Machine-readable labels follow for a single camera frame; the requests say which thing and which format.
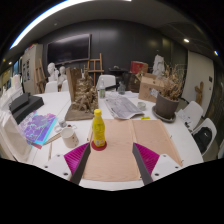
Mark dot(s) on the white plaster sculpture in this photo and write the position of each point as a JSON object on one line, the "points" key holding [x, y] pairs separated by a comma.
{"points": [[159, 66]]}

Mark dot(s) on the white dotted paper cup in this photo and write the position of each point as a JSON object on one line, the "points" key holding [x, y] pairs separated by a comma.
{"points": [[70, 138]]}

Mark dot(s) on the clear glass bottle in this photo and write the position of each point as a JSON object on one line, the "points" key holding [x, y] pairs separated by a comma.
{"points": [[121, 88]]}

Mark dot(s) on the black backpack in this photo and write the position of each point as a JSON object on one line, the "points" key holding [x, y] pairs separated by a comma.
{"points": [[202, 140]]}

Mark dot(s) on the white cabinet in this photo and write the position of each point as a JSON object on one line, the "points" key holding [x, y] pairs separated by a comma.
{"points": [[30, 66]]}

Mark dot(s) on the grey plant saucer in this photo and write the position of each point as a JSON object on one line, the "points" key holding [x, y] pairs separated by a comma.
{"points": [[161, 119]]}

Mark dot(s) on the yellow drink bottle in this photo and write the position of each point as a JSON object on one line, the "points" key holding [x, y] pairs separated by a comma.
{"points": [[98, 131]]}

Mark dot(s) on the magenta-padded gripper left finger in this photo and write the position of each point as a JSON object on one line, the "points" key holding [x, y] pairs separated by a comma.
{"points": [[77, 156]]}

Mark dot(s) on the long ceiling light strip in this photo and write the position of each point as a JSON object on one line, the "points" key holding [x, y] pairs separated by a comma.
{"points": [[50, 13]]}

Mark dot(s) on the black wall screen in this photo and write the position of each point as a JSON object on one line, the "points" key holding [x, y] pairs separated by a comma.
{"points": [[68, 50]]}

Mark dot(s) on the brown cardboard box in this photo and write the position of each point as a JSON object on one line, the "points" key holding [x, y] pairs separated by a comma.
{"points": [[150, 88]]}

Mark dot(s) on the black flat box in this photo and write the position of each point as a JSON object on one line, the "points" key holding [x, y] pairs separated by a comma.
{"points": [[20, 101], [28, 108]]}

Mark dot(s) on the yellow marker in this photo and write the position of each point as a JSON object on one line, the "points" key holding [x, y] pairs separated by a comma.
{"points": [[145, 117]]}

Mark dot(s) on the clear spray bottle green label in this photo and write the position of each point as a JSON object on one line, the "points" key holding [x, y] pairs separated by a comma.
{"points": [[102, 90]]}

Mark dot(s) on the light plywood board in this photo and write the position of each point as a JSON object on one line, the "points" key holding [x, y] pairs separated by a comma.
{"points": [[116, 146], [156, 136]]}

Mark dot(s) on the wooden easel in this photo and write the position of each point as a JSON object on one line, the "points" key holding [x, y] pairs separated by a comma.
{"points": [[95, 68], [40, 76]]}

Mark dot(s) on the white chair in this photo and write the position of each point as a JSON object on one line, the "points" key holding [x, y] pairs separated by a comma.
{"points": [[51, 87], [192, 111], [208, 123], [106, 81]]}

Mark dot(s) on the printed newspaper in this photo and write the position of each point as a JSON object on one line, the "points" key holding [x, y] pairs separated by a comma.
{"points": [[121, 106]]}

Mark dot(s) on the small lidded jar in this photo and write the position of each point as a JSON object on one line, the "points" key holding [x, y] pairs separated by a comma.
{"points": [[62, 123]]}

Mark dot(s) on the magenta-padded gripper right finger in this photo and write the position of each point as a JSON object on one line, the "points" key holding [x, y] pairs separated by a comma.
{"points": [[148, 157]]}

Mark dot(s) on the small grey cup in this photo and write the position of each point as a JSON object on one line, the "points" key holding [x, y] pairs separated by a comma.
{"points": [[141, 106]]}

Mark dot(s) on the purple printed painting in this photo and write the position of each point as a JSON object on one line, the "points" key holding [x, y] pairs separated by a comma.
{"points": [[36, 128]]}

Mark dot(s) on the white paper bag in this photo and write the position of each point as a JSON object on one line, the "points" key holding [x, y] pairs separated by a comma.
{"points": [[13, 136]]}

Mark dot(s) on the wooden figure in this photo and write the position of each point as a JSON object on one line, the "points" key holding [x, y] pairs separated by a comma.
{"points": [[199, 93]]}

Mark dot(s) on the potted dry plant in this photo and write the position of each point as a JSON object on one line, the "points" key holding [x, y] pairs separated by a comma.
{"points": [[166, 105]]}

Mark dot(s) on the round ceiling spotlight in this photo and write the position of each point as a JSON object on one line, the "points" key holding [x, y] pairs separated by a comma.
{"points": [[216, 52], [186, 40]]}

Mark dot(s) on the white plaster bust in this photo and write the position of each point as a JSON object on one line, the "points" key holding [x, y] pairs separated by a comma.
{"points": [[51, 71], [62, 75]]}

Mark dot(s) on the red box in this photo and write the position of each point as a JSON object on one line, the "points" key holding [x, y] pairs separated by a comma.
{"points": [[139, 67]]}

